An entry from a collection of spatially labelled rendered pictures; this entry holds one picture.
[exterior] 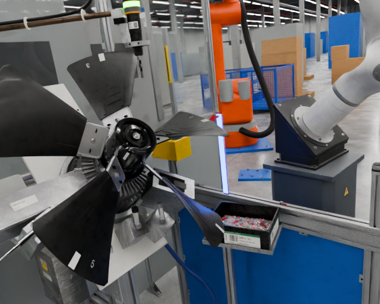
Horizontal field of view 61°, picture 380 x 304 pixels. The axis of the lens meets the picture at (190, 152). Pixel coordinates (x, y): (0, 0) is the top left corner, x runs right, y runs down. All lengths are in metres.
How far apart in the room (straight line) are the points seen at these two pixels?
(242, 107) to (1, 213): 4.17
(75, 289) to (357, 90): 1.19
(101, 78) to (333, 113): 0.83
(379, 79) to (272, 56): 7.80
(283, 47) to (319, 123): 7.54
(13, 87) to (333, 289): 1.16
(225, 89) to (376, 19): 3.59
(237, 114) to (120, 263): 3.95
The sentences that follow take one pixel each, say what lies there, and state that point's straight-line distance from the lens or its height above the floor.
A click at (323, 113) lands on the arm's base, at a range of 1.32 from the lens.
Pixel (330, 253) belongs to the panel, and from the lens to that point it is 1.23.
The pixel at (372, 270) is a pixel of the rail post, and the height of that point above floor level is 0.71.
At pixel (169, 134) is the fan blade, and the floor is 1.19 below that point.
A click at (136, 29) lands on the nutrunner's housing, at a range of 0.92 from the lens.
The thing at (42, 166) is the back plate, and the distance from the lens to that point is 1.06.
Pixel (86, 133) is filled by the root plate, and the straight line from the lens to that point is 0.87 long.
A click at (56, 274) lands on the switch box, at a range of 1.20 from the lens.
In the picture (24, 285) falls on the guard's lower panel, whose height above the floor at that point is 0.52.
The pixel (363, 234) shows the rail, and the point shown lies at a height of 0.83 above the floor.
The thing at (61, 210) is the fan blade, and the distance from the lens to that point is 0.70.
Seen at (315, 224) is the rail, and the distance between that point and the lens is 1.17.
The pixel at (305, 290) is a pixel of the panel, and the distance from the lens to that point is 1.36.
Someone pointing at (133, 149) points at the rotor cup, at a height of 1.20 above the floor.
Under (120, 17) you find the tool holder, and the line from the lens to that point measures 0.94.
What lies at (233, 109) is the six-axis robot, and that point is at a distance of 4.74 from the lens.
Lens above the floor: 1.40
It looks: 16 degrees down
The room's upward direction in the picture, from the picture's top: 7 degrees counter-clockwise
